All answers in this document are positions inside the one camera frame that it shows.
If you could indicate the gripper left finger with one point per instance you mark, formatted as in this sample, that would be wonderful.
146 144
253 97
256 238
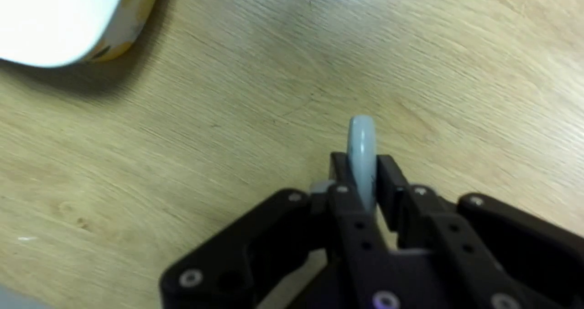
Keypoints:
273 236

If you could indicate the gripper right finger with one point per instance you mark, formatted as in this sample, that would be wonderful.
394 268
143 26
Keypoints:
483 245

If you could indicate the white bowl with yellow print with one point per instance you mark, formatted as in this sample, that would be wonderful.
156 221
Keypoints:
59 17

